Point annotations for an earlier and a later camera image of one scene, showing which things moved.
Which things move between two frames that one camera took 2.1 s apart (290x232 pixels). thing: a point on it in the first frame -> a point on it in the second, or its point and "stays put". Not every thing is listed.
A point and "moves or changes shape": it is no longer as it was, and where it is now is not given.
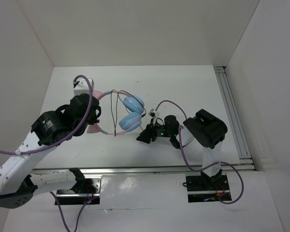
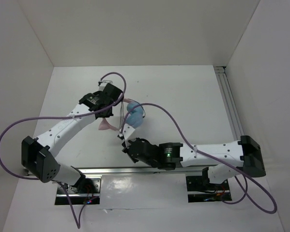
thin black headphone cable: (118, 92) -> (121, 113)
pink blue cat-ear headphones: (134, 106) moves or changes shape
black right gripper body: (162, 132) -> (125, 149)
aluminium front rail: (122, 171) stays put
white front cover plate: (144, 191) stays put
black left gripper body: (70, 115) -> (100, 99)
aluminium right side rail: (246, 163) stays put
